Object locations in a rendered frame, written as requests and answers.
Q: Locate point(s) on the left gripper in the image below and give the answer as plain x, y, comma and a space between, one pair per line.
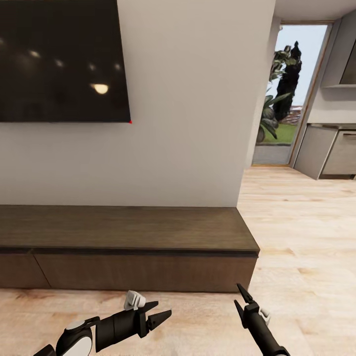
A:
129, 323

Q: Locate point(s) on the dishwasher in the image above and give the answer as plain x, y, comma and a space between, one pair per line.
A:
341, 160

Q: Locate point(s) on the cabinet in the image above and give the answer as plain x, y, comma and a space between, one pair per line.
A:
341, 68
125, 248

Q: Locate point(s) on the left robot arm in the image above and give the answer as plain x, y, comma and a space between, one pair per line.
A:
77, 339

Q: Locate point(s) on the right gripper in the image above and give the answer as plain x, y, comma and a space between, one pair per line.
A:
250, 316

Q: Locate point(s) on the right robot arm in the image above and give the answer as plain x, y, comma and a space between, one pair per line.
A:
258, 322

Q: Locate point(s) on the wall mounted tv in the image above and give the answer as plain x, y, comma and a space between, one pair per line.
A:
62, 61

